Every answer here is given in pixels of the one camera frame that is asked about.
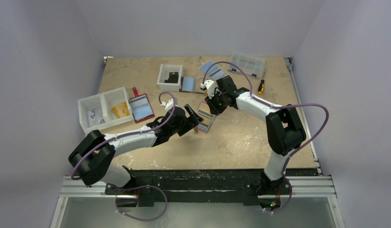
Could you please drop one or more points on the brown open card holder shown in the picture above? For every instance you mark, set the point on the brown open card holder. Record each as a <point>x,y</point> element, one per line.
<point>191,85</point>

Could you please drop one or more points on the white card holder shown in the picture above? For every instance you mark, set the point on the white card holder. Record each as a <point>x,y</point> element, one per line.
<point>215,73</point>

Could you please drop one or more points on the clear plastic organizer box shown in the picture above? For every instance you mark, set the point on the clear plastic organizer box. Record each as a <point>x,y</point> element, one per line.
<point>252,66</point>

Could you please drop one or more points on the yellow black screwdriver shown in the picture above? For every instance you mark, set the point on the yellow black screwdriver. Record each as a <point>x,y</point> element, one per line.
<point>261,87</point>

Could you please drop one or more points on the black object in box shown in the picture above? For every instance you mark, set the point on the black object in box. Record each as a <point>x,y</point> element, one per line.
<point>173,78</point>

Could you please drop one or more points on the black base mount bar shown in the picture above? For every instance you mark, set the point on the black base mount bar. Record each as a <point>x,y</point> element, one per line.
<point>200,186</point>

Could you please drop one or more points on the white two-compartment bin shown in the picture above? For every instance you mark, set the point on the white two-compartment bin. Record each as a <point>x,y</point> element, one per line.
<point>106,100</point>

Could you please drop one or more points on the aluminium frame rail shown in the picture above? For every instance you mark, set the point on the aluminium frame rail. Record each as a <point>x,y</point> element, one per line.
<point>302,187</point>

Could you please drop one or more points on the printed card in bin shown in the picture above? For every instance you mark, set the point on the printed card in bin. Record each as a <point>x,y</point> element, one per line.
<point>95,117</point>

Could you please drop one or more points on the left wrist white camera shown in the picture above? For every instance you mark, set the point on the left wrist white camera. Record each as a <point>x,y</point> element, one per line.
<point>169,104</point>

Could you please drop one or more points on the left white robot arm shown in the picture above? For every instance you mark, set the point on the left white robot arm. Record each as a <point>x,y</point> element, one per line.
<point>92,158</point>

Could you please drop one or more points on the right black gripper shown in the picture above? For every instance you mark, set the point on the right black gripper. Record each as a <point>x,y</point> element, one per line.
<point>213,102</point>

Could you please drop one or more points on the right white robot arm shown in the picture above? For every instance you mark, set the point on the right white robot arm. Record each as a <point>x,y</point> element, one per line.
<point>285,132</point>

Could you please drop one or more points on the red card holder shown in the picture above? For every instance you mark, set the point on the red card holder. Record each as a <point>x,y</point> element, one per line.
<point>141,106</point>

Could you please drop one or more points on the small white square box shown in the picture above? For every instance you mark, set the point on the small white square box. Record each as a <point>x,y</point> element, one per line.
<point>163,75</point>

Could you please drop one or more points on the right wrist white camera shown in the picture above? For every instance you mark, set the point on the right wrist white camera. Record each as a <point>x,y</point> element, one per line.
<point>208,86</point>

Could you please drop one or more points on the orange card in bin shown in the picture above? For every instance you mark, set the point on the orange card in bin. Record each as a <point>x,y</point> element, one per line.
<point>121,110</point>

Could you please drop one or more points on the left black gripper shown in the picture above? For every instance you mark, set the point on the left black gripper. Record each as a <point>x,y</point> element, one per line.
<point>196,118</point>

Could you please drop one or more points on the wrist white camera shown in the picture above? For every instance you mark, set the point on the wrist white camera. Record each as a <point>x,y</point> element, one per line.
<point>208,86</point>
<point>169,104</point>

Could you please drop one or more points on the pink card holder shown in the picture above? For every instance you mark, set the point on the pink card holder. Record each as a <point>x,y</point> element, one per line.
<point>203,111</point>

